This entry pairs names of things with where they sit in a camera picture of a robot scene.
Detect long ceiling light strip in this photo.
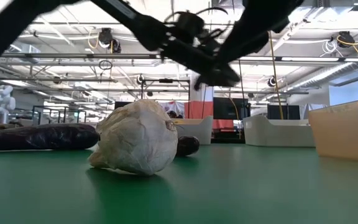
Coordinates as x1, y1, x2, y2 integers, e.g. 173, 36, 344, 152
155, 55, 358, 62

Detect black coiled cable loop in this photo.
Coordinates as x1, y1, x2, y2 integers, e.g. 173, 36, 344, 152
98, 60, 114, 71

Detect yellow hanging cable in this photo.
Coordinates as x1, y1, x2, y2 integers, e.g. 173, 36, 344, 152
268, 30, 285, 121

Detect yellow curved cable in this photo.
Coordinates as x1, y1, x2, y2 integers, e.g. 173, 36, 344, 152
227, 98, 242, 140

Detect dark purple eggplant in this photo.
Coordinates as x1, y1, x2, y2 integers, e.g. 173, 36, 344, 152
0, 123, 100, 152

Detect large white garlic bulb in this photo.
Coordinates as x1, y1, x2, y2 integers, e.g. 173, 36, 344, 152
87, 99, 180, 177

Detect small dark brown object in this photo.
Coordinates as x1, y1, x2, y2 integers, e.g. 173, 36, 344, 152
175, 135, 201, 157

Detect black monitor screen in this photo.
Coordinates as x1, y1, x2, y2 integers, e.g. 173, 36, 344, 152
267, 105, 301, 121
213, 97, 250, 121
114, 101, 134, 110

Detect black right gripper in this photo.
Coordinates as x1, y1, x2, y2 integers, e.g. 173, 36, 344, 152
216, 0, 304, 63

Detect black metal frame rack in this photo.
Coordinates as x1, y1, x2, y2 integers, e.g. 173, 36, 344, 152
32, 105, 87, 125

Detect black metal gantry frame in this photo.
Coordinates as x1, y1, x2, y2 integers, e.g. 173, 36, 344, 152
140, 79, 191, 119

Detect white and red banner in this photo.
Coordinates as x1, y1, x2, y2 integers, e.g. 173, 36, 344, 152
158, 101, 186, 118

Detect white and orange pillar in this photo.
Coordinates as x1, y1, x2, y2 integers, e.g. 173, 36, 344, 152
184, 70, 214, 119

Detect white plastic basket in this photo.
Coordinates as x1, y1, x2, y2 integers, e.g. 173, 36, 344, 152
242, 114, 316, 148
170, 115, 214, 146

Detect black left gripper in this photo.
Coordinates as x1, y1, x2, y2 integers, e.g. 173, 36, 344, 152
160, 11, 241, 91

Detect silver ventilation duct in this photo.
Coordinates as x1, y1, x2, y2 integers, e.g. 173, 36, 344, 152
286, 51, 358, 93

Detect person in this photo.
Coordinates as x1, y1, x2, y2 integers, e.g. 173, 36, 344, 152
167, 110, 185, 119

